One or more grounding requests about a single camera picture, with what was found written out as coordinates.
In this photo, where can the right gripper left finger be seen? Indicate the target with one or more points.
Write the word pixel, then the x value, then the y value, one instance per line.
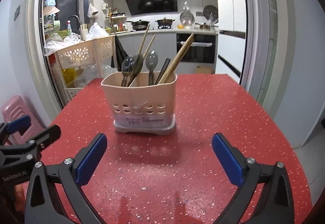
pixel 43 204

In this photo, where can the black built-in oven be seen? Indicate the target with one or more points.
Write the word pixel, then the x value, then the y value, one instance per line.
pixel 202 49

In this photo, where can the black pot with lid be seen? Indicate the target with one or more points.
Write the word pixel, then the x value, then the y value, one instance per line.
pixel 165 23

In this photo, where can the dark brown utensil handle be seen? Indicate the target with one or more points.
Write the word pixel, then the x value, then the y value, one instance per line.
pixel 163 70

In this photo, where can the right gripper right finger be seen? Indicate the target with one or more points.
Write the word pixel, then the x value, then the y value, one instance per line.
pixel 275 204

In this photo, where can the beige plastic storage cart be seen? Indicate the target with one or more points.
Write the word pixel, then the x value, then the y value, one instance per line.
pixel 79 64

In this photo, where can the white refrigerator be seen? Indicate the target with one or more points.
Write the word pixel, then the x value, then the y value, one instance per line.
pixel 232 24

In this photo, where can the bamboo chopstick three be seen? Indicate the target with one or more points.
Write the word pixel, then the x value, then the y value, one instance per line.
pixel 177 58

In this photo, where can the pink plastic stool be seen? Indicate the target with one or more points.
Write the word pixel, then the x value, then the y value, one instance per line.
pixel 16 108

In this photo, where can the bamboo chopstick one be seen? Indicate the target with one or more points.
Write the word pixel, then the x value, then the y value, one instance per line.
pixel 143 39

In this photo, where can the black kitchen faucet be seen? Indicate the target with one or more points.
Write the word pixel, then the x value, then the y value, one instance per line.
pixel 75 23

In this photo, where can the black wok on stove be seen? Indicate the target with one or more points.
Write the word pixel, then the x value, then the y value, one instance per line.
pixel 139 25

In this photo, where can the grey spoon in holder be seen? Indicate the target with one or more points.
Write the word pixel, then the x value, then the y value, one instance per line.
pixel 151 62

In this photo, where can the clear plastic bags on cart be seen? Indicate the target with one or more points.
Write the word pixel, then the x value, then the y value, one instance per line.
pixel 55 42

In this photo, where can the large dark brown spoon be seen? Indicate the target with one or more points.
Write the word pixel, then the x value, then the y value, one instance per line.
pixel 137 67

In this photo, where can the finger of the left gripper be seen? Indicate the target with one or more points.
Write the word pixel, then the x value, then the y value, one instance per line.
pixel 12 127
pixel 40 142

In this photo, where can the beige utensil holder caddy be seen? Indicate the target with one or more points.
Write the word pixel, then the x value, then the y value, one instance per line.
pixel 141 108

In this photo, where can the black hanging apron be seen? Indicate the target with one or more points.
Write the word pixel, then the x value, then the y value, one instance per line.
pixel 118 56

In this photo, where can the left human hand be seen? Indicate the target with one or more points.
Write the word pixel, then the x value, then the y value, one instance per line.
pixel 12 204

